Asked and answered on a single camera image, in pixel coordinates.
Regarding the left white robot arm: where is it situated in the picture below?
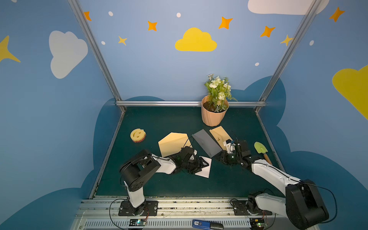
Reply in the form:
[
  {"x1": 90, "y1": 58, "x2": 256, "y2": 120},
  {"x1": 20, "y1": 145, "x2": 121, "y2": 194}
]
[{"x1": 119, "y1": 146, "x2": 212, "y2": 211}]

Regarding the blue handheld device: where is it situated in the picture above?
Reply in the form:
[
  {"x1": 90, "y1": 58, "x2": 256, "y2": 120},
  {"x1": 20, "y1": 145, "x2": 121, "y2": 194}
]
[{"x1": 192, "y1": 219, "x2": 224, "y2": 230}]

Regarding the green circuit board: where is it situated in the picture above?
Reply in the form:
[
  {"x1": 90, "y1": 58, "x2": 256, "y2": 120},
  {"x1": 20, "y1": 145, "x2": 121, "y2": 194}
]
[
  {"x1": 250, "y1": 218, "x2": 267, "y2": 230},
  {"x1": 129, "y1": 219, "x2": 147, "y2": 227}
]

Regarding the green toy shovel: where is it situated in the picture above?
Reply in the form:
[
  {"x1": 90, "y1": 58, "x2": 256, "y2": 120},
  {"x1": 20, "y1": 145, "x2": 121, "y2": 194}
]
[{"x1": 254, "y1": 142, "x2": 272, "y2": 165}]

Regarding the red letter paper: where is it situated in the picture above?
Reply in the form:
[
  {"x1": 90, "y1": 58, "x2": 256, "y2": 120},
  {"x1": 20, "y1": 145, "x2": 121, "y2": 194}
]
[{"x1": 195, "y1": 156, "x2": 212, "y2": 178}]

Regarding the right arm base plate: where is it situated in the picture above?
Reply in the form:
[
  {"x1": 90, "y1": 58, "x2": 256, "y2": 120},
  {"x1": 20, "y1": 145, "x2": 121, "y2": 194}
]
[{"x1": 230, "y1": 198, "x2": 273, "y2": 216}]

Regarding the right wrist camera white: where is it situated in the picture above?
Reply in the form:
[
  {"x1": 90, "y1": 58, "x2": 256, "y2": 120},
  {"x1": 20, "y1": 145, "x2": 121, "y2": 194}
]
[{"x1": 223, "y1": 139, "x2": 235, "y2": 154}]

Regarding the grey envelope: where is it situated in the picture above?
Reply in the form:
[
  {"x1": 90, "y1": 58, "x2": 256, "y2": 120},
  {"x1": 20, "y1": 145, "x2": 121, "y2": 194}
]
[{"x1": 192, "y1": 129, "x2": 223, "y2": 158}]

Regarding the large yellow envelope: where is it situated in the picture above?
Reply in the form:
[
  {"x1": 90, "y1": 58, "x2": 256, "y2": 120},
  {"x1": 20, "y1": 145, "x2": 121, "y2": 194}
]
[{"x1": 158, "y1": 132, "x2": 192, "y2": 157}]

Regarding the right green circuit board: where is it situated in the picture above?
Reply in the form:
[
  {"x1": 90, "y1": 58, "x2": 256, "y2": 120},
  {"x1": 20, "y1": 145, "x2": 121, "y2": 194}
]
[{"x1": 250, "y1": 218, "x2": 267, "y2": 230}]

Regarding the small yellow envelope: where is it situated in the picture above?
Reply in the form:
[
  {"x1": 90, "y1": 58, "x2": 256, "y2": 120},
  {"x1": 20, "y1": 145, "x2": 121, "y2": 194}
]
[{"x1": 209, "y1": 126, "x2": 232, "y2": 150}]

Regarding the white flower plant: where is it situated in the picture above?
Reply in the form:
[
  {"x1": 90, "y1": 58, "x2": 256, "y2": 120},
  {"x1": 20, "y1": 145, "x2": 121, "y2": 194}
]
[{"x1": 204, "y1": 74, "x2": 237, "y2": 113}]

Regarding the left green circuit board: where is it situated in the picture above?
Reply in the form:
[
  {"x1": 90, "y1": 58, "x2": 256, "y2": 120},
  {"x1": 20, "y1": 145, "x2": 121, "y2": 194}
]
[{"x1": 129, "y1": 219, "x2": 147, "y2": 227}]

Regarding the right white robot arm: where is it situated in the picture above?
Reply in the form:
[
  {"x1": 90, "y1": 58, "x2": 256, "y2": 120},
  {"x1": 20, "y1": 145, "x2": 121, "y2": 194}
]
[{"x1": 215, "y1": 138, "x2": 329, "y2": 230}]

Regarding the peach flower pot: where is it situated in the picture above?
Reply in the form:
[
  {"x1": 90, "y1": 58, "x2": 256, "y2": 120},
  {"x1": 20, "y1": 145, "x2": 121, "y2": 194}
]
[{"x1": 201, "y1": 96, "x2": 229, "y2": 127}]

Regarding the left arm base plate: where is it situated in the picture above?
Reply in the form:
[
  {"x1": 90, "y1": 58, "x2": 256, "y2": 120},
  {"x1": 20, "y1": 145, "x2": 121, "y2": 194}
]
[{"x1": 118, "y1": 200, "x2": 159, "y2": 216}]

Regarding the aluminium front rail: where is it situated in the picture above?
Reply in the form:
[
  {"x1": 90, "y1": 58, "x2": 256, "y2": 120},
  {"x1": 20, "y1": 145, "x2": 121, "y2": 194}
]
[{"x1": 73, "y1": 196, "x2": 320, "y2": 230}]

